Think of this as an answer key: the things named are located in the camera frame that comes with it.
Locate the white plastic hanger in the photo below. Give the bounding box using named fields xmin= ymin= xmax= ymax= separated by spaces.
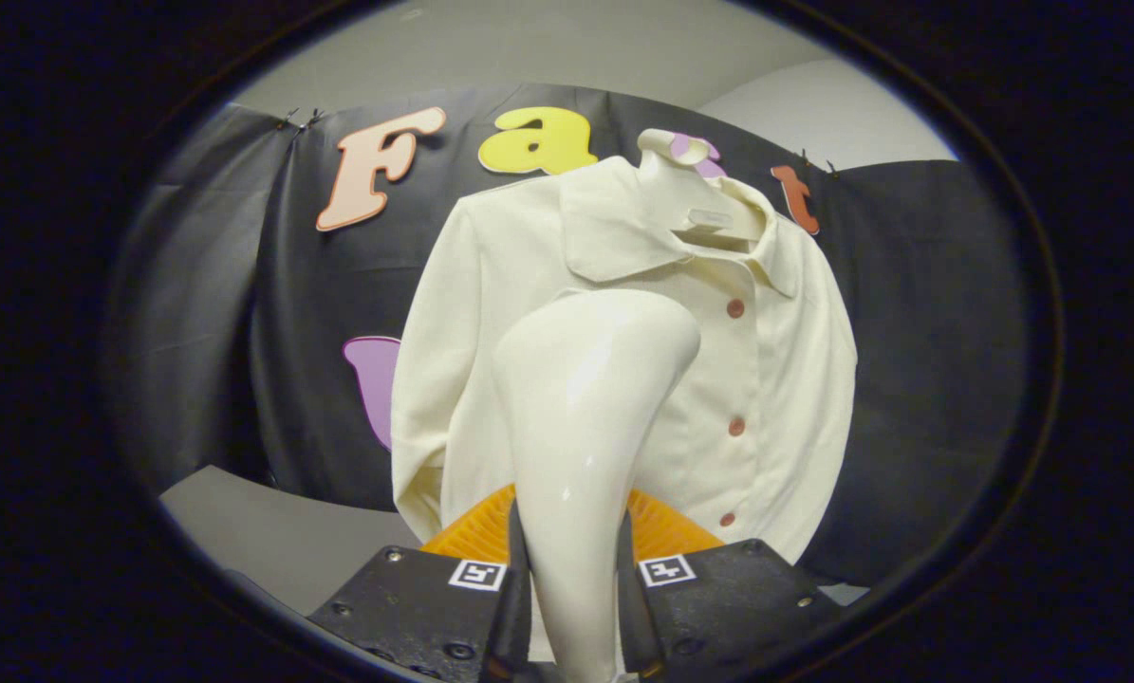
xmin=637 ymin=128 xmax=763 ymax=240

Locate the grey drawer cabinet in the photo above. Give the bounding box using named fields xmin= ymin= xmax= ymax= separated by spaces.
xmin=160 ymin=465 xmax=425 ymax=619

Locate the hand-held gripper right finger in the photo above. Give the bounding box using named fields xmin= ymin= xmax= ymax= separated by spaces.
xmin=617 ymin=489 xmax=843 ymax=683

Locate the cream button-up shirt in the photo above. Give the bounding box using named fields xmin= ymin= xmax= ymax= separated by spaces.
xmin=391 ymin=157 xmax=858 ymax=567

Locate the black backdrop cloth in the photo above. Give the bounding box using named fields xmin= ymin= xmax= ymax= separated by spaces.
xmin=102 ymin=83 xmax=1028 ymax=589

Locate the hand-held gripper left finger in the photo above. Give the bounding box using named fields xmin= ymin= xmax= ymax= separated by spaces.
xmin=308 ymin=484 xmax=532 ymax=683

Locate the white garment steamer head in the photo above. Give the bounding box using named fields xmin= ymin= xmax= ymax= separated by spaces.
xmin=493 ymin=289 xmax=702 ymax=683

